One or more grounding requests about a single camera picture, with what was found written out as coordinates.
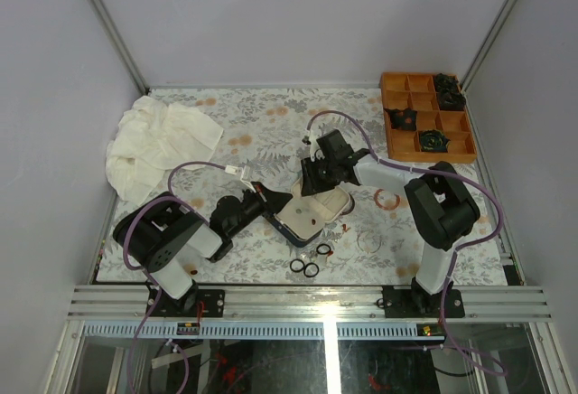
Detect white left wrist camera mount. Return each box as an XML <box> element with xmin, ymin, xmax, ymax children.
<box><xmin>225</xmin><ymin>164</ymin><xmax>256</xmax><ymax>192</ymax></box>

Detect silver wire bangle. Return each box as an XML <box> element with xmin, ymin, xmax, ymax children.
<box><xmin>356</xmin><ymin>230</ymin><xmax>383</xmax><ymax>254</ymax></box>

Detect orange divided tray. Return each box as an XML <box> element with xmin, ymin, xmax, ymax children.
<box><xmin>380</xmin><ymin>72</ymin><xmax>477</xmax><ymax>164</ymax></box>

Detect floral table mat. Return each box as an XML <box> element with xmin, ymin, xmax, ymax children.
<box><xmin>98</xmin><ymin>86</ymin><xmax>509</xmax><ymax>286</ymax></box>

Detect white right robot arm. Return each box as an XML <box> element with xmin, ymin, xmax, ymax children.
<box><xmin>301</xmin><ymin>129</ymin><xmax>480</xmax><ymax>317</ymax></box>

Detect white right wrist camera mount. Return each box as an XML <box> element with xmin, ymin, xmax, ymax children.
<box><xmin>302</xmin><ymin>129</ymin><xmax>323</xmax><ymax>162</ymax></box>

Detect cream and navy jewelry box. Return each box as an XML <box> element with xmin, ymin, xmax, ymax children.
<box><xmin>267</xmin><ymin>177</ymin><xmax>350</xmax><ymax>248</ymax></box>

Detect dark purple bangle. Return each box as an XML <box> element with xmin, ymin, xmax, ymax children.
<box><xmin>341</xmin><ymin>196</ymin><xmax>355</xmax><ymax>216</ymax></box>

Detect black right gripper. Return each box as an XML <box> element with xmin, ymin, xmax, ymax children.
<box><xmin>302</xmin><ymin>155</ymin><xmax>340</xmax><ymax>197</ymax></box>

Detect dark fabric flower orange dots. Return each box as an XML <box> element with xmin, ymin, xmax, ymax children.
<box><xmin>387</xmin><ymin>108</ymin><xmax>417</xmax><ymax>131</ymax></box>

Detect orange-red bangle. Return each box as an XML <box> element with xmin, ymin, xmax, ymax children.
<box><xmin>373</xmin><ymin>189</ymin><xmax>401</xmax><ymax>211</ymax></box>

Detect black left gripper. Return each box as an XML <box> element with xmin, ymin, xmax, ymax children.
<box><xmin>228</xmin><ymin>182</ymin><xmax>293</xmax><ymax>240</ymax></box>

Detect dark green fabric flower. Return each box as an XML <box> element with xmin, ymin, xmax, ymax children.
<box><xmin>418</xmin><ymin>129</ymin><xmax>450</xmax><ymax>153</ymax></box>

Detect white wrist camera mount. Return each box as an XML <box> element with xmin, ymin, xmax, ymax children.
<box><xmin>302</xmin><ymin>129</ymin><xmax>323</xmax><ymax>162</ymax></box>
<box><xmin>225</xmin><ymin>164</ymin><xmax>256</xmax><ymax>192</ymax></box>

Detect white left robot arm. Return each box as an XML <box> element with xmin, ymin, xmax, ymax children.
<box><xmin>113</xmin><ymin>182</ymin><xmax>293</xmax><ymax>317</ymax></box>

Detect white crumpled cloth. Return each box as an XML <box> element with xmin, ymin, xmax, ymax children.
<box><xmin>105</xmin><ymin>96</ymin><xmax>224</xmax><ymax>205</ymax></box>

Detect aluminium rail frame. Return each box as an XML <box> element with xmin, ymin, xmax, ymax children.
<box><xmin>67</xmin><ymin>283</ymin><xmax>555</xmax><ymax>341</ymax></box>

